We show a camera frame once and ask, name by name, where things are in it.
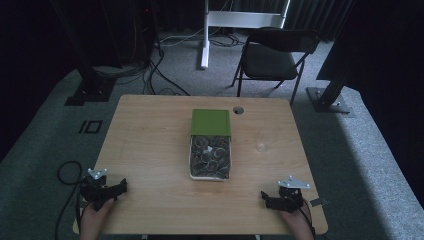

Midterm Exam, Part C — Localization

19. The pile of dark round pieces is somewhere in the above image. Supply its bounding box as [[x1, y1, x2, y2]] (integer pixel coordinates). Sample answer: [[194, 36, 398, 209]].
[[190, 135, 231, 180]]

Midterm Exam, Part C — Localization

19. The bundle of floor cables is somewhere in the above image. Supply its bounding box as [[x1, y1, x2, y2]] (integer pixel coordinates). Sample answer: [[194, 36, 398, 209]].
[[93, 19, 248, 98]]

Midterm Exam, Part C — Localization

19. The person's left hand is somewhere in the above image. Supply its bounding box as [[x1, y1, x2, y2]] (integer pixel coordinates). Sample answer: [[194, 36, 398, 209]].
[[79, 197, 117, 240]]

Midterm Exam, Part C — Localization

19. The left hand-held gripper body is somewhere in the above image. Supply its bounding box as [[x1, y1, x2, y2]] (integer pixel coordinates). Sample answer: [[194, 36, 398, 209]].
[[79, 167, 116, 212]]

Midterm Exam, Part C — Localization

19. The black metal stand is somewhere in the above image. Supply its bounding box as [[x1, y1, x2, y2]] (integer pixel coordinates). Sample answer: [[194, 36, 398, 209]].
[[49, 0, 118, 107], [305, 49, 356, 118]]

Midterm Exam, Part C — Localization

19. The person's right hand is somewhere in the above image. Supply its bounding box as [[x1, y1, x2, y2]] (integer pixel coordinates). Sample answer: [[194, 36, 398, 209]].
[[279, 203, 316, 240]]

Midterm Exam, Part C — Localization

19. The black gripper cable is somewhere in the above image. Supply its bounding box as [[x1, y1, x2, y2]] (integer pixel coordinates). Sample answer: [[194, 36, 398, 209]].
[[54, 160, 88, 240], [297, 197, 318, 240]]

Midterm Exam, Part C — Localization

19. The black folding chair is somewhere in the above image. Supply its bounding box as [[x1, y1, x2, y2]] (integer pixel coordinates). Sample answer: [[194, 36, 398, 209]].
[[231, 27, 320, 106]]

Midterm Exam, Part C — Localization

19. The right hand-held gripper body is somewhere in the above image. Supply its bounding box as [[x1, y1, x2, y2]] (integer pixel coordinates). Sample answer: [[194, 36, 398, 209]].
[[276, 175, 312, 214]]

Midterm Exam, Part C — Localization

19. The white metal desk frame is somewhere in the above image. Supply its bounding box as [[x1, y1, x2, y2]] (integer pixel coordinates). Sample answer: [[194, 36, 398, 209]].
[[199, 0, 292, 70]]

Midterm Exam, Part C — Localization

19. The white box tray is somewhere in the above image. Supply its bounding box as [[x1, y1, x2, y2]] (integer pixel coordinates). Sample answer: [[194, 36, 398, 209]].
[[188, 134, 233, 182]]

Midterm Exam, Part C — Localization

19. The clear glass cup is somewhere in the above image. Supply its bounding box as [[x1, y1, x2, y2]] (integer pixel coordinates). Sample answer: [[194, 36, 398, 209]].
[[254, 130, 278, 154]]

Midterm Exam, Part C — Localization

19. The green box lid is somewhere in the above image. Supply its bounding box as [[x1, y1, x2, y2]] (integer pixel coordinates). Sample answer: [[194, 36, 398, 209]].
[[190, 108, 232, 137]]

